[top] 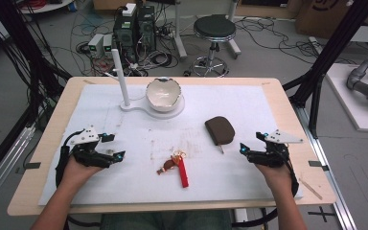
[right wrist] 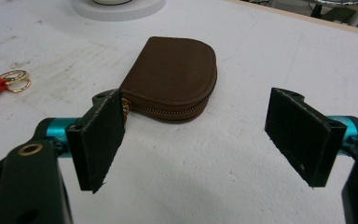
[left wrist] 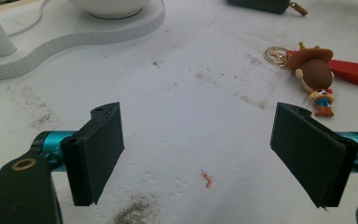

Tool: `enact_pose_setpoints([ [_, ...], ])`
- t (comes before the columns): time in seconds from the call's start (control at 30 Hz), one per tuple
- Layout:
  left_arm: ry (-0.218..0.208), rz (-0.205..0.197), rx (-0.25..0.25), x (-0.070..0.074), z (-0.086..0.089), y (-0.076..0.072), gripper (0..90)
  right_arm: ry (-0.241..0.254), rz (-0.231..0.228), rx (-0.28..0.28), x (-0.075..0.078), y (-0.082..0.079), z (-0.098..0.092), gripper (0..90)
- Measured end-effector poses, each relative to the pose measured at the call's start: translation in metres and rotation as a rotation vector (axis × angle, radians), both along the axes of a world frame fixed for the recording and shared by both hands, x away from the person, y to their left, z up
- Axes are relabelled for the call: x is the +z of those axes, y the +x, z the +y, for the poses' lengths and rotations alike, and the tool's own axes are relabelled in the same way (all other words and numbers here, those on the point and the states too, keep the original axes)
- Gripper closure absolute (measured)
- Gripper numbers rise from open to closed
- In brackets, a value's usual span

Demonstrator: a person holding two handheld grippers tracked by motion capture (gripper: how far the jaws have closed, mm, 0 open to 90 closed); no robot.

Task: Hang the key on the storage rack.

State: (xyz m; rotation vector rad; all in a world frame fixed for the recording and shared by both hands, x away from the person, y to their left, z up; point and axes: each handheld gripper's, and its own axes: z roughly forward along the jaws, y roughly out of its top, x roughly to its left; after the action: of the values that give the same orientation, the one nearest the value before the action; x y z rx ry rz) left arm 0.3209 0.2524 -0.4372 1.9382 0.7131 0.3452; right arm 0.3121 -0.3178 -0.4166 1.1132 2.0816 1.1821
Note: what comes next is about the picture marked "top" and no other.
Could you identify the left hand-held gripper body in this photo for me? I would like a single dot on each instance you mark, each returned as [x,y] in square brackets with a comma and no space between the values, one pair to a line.
[87,156]

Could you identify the person's right hand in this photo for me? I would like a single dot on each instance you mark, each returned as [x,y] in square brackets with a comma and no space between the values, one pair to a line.
[276,177]

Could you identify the black tape cross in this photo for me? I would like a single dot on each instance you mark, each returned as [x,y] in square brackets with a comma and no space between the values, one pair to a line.
[322,214]

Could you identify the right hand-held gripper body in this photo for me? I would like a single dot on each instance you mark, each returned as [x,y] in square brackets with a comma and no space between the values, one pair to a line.
[273,153]

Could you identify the white table mat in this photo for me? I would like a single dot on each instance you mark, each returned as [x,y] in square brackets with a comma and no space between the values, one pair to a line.
[134,185]

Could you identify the white stand with pole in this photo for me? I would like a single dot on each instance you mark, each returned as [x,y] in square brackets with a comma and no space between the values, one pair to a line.
[123,83]

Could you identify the dark tape strip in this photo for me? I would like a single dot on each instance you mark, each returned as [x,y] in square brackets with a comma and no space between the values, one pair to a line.
[316,164]
[32,165]

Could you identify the person's left hand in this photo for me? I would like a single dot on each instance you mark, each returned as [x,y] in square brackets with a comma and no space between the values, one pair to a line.
[76,171]

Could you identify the black computer tower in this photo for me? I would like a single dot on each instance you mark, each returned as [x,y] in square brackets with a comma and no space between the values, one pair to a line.
[124,38]
[146,28]

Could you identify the person's legs in jeans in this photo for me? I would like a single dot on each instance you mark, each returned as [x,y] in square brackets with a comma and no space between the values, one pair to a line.
[166,221]

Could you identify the white power supply box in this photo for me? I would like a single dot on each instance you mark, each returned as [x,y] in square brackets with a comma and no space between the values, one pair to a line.
[108,44]
[96,44]

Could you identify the white floor platform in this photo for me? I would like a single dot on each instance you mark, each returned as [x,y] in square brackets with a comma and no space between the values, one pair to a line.
[348,108]

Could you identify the brown zip pouch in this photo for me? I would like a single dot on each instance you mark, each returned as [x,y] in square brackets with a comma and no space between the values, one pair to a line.
[220,129]

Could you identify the white desk leg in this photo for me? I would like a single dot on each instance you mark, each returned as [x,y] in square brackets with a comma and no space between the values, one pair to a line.
[179,32]
[234,44]

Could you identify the black round stool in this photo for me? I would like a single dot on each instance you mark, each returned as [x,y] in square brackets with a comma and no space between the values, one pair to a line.
[214,27]

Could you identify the cardboard box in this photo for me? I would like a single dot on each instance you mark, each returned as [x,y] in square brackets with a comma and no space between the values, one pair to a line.
[313,19]

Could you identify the black metal frame post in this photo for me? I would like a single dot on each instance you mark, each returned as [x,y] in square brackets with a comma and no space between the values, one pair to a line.
[22,41]
[332,48]

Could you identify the thin wooden stick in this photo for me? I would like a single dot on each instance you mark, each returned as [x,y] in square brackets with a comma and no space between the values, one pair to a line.
[310,189]

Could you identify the white eggshell-shaped bowl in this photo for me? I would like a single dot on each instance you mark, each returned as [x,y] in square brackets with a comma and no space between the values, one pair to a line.
[163,96]

